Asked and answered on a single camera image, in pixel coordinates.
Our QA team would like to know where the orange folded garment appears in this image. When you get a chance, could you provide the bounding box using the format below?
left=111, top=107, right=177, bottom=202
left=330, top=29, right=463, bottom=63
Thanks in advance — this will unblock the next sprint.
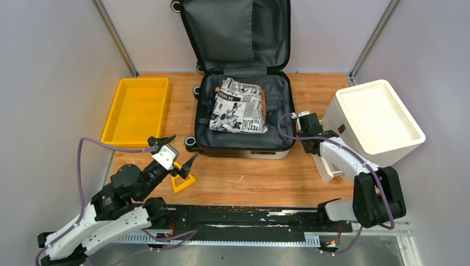
left=261, top=90, right=267, bottom=124

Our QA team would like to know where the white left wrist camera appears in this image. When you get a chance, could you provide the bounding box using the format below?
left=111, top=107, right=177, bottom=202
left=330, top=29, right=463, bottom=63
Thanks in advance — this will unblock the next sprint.
left=152, top=144, right=180, bottom=171

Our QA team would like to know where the newspaper print folded cloth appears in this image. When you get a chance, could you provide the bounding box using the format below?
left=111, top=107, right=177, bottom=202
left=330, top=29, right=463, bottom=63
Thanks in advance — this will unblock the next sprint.
left=209, top=78, right=268, bottom=134

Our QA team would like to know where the space astronaut hardshell suitcase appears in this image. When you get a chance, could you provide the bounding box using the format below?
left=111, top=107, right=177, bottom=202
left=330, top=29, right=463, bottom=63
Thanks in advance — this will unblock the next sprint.
left=170, top=1, right=295, bottom=159

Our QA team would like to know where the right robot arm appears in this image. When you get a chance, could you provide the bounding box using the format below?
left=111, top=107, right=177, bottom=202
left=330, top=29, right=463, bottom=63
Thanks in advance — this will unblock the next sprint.
left=297, top=111, right=406, bottom=232

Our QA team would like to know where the white drawer storage box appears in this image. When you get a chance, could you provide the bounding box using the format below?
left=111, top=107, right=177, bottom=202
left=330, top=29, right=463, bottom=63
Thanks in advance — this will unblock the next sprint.
left=321, top=79, right=426, bottom=167

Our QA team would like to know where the yellow plastic tray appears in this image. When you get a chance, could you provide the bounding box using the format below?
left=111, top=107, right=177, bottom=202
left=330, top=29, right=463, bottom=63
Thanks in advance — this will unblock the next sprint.
left=101, top=78, right=171, bottom=149

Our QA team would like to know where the yellow triangular plastic stand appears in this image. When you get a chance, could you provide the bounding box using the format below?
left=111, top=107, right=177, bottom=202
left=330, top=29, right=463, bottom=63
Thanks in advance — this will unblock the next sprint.
left=170, top=162, right=196, bottom=193

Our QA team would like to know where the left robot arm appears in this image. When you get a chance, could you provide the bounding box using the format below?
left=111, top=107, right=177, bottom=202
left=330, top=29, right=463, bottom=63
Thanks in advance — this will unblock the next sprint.
left=34, top=135, right=197, bottom=265

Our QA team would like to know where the slotted cable duct rail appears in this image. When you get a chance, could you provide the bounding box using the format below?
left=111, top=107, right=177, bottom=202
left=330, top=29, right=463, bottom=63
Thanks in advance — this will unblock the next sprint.
left=114, top=231, right=321, bottom=248

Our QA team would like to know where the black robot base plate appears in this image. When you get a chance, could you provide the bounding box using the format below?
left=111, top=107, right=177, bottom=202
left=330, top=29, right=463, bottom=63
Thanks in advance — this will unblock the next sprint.
left=147, top=204, right=353, bottom=244

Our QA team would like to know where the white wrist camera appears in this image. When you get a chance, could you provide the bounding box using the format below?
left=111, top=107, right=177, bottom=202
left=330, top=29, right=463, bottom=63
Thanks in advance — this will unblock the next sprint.
left=290, top=110, right=310, bottom=131
left=152, top=144, right=180, bottom=171

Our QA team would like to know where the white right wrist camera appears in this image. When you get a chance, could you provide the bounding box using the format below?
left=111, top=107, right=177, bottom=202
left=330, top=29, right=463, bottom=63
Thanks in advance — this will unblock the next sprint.
left=290, top=110, right=310, bottom=131

